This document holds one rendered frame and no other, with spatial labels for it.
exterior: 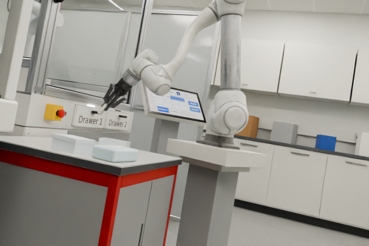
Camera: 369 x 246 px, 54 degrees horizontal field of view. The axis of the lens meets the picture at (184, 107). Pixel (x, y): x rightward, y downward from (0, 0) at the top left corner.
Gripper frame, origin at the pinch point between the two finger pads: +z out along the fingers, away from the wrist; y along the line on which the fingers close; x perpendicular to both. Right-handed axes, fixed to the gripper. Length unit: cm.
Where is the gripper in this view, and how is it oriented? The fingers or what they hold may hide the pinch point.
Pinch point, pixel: (103, 108)
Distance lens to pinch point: 200.6
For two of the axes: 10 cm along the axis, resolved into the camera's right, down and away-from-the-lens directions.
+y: -6.8, -6.8, 2.8
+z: -6.7, 7.3, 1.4
